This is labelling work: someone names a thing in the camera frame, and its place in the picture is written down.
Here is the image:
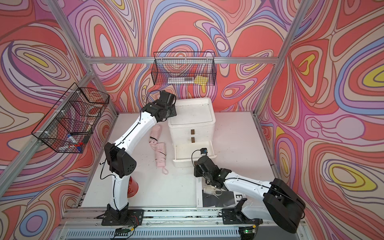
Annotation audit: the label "pink umbrella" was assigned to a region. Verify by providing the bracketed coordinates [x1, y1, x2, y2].
[155, 143, 169, 175]
[149, 125, 162, 151]

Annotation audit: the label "white plastic drawer cabinet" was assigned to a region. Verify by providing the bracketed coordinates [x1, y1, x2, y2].
[167, 98, 217, 168]

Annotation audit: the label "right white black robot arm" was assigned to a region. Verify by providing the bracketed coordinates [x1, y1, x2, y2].
[193, 156, 306, 234]

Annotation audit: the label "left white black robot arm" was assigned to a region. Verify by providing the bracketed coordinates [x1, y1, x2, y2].
[104, 91, 177, 212]

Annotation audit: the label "transparent box in basket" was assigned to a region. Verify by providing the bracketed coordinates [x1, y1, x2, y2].
[167, 77, 194, 85]

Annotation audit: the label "black white magazine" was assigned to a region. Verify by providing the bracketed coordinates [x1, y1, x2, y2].
[196, 177, 246, 208]

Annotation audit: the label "yellow item in basket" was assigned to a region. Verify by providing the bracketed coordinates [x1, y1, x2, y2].
[194, 75, 209, 86]

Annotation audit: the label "blue red marker pens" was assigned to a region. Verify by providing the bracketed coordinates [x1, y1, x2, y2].
[67, 134, 83, 152]

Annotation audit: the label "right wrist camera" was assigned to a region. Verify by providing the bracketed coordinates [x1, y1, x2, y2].
[200, 148, 208, 155]

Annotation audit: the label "black wire basket back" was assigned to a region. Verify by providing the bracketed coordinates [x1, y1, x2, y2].
[151, 51, 217, 86]

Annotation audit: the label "black wire basket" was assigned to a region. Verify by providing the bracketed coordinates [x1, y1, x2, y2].
[32, 83, 110, 154]
[151, 51, 217, 86]

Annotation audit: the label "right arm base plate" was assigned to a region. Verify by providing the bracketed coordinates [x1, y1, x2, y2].
[218, 208, 263, 226]

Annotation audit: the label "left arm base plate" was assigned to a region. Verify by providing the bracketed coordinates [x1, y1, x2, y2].
[102, 209, 144, 227]

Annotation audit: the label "black wire basket left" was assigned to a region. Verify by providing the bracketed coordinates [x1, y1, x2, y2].
[32, 83, 110, 154]

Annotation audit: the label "aluminium frame rails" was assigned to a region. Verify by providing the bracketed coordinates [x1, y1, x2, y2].
[0, 0, 313, 240]

